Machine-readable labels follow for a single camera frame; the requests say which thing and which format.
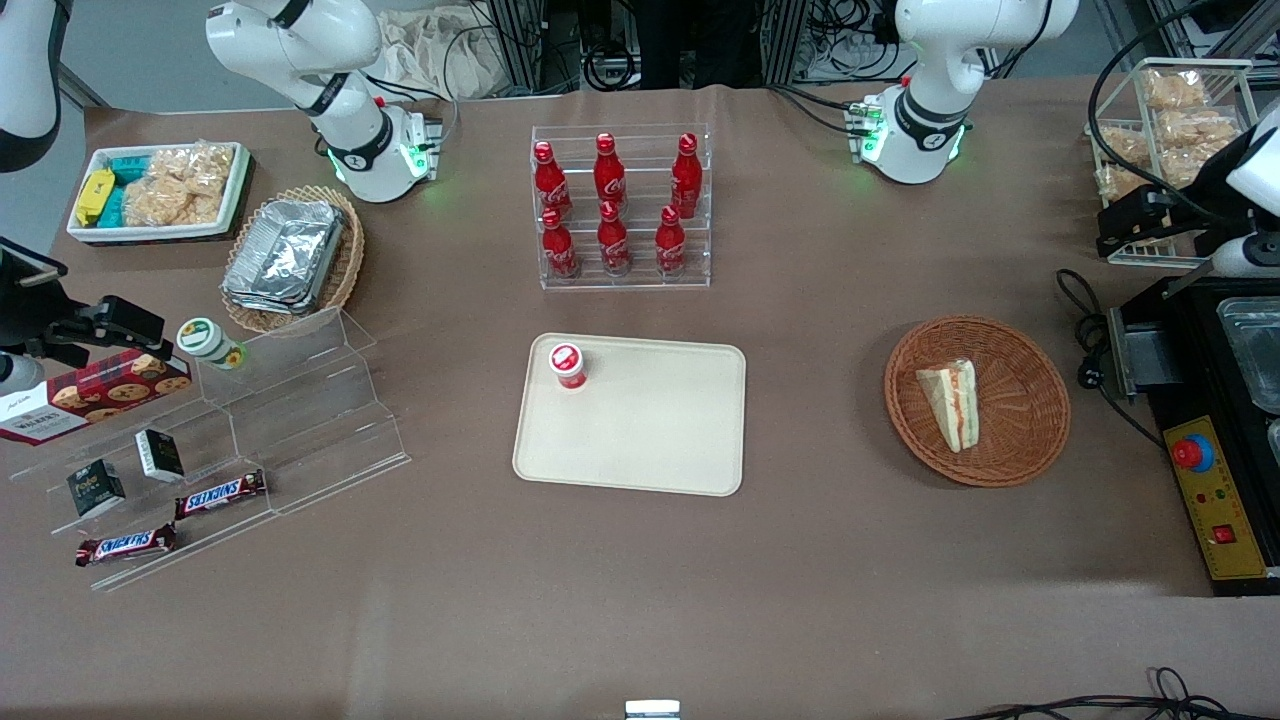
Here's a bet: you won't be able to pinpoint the steel appliance pan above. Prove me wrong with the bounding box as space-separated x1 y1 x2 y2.
1216 296 1280 415

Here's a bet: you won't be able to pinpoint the black cables at table edge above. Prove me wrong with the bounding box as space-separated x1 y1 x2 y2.
940 664 1280 720

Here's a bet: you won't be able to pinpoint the beige crumpled cloth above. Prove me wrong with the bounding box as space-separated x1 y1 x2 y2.
374 7 523 102

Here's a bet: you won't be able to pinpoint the clear bag of fried snacks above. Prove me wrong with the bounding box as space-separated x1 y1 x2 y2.
1159 142 1241 192
1094 124 1152 169
1156 107 1242 150
1141 67 1209 112
1096 164 1143 204

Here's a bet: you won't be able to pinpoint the triangular sandwich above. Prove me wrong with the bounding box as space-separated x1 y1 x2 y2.
916 359 980 454

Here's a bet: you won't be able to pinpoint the black right arm base cable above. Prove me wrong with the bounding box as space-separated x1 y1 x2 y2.
362 18 463 153

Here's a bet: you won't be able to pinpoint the round brown wicker basket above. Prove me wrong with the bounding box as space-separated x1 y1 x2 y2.
884 315 1072 489

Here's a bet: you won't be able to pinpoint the black appliance with yellow panel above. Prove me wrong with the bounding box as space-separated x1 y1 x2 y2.
1107 271 1280 599

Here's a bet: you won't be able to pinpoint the white wire rack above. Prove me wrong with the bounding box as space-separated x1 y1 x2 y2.
1084 56 1263 270

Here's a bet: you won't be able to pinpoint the clear acrylic bottle rack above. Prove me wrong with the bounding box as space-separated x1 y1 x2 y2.
529 122 714 292

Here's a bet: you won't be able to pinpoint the grey metal appliance drawer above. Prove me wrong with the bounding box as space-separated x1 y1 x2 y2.
1107 304 1188 400

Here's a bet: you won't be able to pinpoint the small black box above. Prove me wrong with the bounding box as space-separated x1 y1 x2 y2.
66 459 128 520
134 427 187 484

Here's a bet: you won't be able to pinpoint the clear bag of rice crackers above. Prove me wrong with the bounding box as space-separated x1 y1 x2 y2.
121 172 221 229
150 143 239 199

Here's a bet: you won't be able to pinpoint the oval light wicker basket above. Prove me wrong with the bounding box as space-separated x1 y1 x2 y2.
219 184 367 337

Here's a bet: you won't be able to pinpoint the black arm base cable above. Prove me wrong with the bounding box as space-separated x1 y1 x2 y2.
766 82 873 138
362 18 463 153

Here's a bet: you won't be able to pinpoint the brown table cover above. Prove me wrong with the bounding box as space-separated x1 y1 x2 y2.
0 78 1280 720

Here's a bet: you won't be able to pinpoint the green-lidded yogurt cup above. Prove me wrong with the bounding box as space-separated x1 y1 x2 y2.
176 316 247 372

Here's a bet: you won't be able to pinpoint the Snickers chocolate bar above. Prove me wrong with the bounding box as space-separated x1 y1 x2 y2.
174 469 269 522
74 522 179 569

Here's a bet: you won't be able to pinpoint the black power cable with plug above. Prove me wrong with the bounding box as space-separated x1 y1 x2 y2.
1054 267 1167 448

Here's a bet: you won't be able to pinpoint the white rectangular snack tray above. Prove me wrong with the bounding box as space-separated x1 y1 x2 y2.
66 141 257 247

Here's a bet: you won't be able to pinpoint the coiled black background cable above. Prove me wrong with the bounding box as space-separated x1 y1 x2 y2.
581 46 638 93

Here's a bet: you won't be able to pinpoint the black left arm base cable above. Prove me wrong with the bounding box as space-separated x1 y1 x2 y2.
766 82 873 138

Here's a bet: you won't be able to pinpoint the clear acrylic step display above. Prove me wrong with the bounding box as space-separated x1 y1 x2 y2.
8 304 412 594

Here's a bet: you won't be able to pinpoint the beige plastic serving tray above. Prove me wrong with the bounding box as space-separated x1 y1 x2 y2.
511 332 749 498

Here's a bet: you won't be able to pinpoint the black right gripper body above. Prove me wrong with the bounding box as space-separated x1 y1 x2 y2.
0 238 73 353

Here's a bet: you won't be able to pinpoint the aluminium foil container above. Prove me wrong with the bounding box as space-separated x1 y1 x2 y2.
221 285 321 318
221 197 347 306

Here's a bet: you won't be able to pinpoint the red tartan cookie box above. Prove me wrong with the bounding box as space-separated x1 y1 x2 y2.
0 349 194 447

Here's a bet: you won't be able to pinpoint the red-lidded small cup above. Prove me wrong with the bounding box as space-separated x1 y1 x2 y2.
547 341 589 392

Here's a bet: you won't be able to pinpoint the yellow snack packet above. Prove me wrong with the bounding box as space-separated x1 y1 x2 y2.
74 167 117 228

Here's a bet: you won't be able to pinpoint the red Coca-Cola bottle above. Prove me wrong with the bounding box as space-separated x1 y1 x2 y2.
593 131 628 207
597 199 634 277
670 132 703 220
540 206 582 280
532 140 574 220
654 204 690 277

